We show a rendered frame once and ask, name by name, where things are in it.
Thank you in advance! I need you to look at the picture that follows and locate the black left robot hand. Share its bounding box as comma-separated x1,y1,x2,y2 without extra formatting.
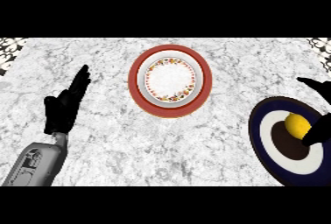
43,64,93,136

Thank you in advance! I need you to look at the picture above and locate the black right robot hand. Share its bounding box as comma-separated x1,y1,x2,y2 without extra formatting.
296,76,331,148

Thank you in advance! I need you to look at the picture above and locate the yellow lemon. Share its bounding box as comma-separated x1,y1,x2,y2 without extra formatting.
284,112,314,141

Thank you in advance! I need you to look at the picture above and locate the navy and white plate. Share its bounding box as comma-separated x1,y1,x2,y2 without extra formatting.
247,96,331,187

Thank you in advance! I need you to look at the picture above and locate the red rimmed floral plate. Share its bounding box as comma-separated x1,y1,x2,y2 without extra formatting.
127,44,213,119

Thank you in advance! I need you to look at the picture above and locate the black white patterned tile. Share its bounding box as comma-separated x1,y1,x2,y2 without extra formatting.
0,37,30,77
306,37,331,74

